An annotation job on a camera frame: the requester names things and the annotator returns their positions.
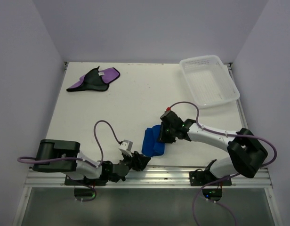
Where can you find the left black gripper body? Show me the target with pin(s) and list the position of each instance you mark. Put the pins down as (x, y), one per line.
(129, 160)

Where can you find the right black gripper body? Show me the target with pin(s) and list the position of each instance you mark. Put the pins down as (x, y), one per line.
(167, 134)

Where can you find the blue towel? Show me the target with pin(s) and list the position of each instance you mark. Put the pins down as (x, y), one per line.
(151, 147)

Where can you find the purple and grey towel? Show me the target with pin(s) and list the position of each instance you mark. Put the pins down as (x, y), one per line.
(95, 80)

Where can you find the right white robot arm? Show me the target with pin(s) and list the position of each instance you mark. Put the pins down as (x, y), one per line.
(246, 154)

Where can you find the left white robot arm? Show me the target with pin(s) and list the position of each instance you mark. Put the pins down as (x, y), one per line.
(67, 158)

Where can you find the white plastic basket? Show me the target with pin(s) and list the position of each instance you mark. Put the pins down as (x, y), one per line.
(209, 81)

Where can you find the aluminium frame rail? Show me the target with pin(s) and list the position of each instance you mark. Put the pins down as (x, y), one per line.
(151, 177)

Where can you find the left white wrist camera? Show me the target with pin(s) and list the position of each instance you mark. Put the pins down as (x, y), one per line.
(125, 148)

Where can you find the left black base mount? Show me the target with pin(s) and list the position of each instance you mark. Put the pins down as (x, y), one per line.
(84, 177)

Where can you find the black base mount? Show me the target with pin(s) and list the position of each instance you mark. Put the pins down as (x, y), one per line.
(84, 177)
(201, 177)

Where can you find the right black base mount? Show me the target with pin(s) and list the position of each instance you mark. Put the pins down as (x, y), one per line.
(201, 177)

